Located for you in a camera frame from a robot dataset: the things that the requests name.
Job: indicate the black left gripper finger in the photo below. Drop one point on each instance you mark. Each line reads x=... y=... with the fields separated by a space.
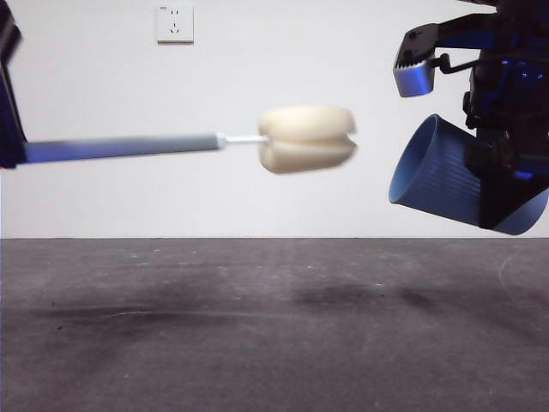
x=10 y=129

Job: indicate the blue ribbed plastic cup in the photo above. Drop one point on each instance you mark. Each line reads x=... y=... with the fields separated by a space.
x=433 y=171

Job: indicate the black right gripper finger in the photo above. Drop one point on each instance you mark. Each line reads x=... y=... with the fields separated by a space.
x=497 y=193

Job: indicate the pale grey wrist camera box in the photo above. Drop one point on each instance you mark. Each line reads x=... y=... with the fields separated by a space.
x=414 y=81

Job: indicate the white wall socket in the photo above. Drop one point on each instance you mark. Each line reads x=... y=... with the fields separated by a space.
x=174 y=25

